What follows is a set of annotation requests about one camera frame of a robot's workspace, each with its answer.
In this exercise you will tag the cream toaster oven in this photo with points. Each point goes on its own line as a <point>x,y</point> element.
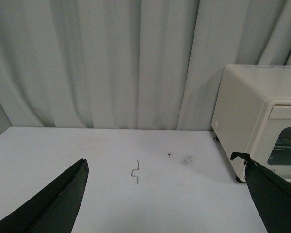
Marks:
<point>246,96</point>

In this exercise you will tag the cream oven door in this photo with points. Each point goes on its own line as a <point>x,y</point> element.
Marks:
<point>279,136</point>

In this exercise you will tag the wire oven rack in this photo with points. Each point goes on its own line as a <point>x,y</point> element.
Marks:
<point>283,143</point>

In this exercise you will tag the grey-white curtain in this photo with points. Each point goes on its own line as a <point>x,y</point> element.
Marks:
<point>130,64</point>

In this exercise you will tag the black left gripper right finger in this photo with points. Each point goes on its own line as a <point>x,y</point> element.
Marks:
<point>270,193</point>

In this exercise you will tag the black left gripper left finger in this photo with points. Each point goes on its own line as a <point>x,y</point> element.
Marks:
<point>54,209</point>

